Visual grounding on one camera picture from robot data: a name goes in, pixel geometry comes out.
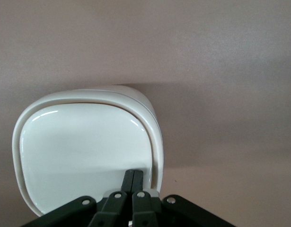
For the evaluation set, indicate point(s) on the cream plastic trash can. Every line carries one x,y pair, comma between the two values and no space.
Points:
157,127

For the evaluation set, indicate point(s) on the cream trash can lid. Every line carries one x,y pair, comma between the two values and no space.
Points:
83,153

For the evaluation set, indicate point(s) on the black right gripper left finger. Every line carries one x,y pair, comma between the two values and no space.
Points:
107,208

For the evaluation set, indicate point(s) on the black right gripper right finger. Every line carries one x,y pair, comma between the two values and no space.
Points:
145,208

